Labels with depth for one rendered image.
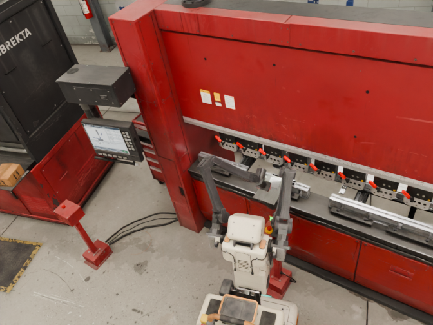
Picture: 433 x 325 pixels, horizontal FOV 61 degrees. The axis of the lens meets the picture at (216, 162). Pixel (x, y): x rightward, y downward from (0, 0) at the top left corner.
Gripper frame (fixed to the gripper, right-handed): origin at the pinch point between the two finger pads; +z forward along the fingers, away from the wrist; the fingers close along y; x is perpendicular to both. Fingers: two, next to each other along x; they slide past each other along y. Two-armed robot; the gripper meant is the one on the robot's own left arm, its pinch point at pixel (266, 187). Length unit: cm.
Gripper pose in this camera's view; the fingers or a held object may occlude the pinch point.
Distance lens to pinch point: 282.7
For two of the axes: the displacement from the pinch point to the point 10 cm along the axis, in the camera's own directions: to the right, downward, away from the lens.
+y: -8.4, -2.6, 4.8
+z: 4.0, 3.0, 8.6
